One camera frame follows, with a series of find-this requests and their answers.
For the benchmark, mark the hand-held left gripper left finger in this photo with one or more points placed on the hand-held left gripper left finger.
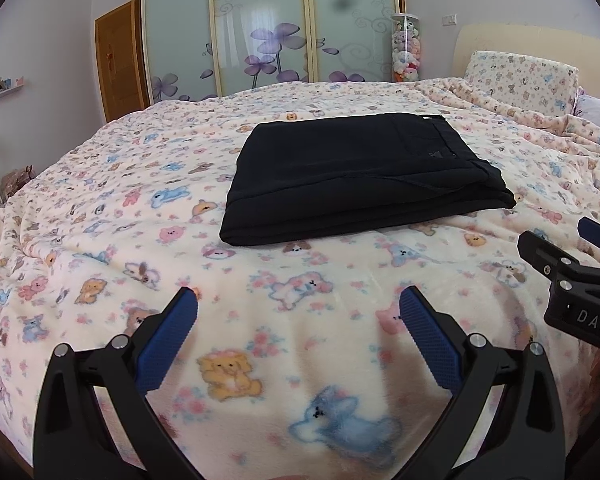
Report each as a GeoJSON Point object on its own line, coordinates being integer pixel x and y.
{"type": "Point", "coordinates": [167, 340]}

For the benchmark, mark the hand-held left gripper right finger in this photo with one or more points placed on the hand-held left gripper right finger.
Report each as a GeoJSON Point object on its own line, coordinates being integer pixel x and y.
{"type": "Point", "coordinates": [430, 340]}

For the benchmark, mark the black pants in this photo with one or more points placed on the black pants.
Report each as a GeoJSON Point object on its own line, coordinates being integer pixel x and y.
{"type": "Point", "coordinates": [360, 175]}

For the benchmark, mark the bear printed blanket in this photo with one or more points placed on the bear printed blanket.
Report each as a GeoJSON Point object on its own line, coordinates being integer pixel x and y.
{"type": "Point", "coordinates": [180, 240]}

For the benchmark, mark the bear printed pillow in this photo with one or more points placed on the bear printed pillow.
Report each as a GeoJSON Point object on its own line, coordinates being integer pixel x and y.
{"type": "Point", "coordinates": [520, 80]}

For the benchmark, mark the beige headboard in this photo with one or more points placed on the beige headboard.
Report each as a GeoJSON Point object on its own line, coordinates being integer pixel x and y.
{"type": "Point", "coordinates": [530, 40]}

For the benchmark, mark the pile of pink toys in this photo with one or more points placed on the pile of pink toys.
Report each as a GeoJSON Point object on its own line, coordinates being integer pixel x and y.
{"type": "Point", "coordinates": [16, 179]}

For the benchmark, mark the clear jar of plush toys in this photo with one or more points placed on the clear jar of plush toys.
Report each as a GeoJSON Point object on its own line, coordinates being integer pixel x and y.
{"type": "Point", "coordinates": [406, 50]}

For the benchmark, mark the wooden door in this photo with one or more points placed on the wooden door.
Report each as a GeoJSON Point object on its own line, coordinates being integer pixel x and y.
{"type": "Point", "coordinates": [117, 60]}

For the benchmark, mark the flower printed glass wardrobe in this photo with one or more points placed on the flower printed glass wardrobe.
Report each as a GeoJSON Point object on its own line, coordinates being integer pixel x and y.
{"type": "Point", "coordinates": [260, 20]}

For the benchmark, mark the white wall socket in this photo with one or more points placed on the white wall socket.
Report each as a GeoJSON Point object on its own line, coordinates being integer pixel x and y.
{"type": "Point", "coordinates": [450, 19]}

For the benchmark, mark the white wall shelf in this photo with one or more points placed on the white wall shelf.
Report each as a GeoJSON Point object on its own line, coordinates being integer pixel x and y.
{"type": "Point", "coordinates": [7, 89]}

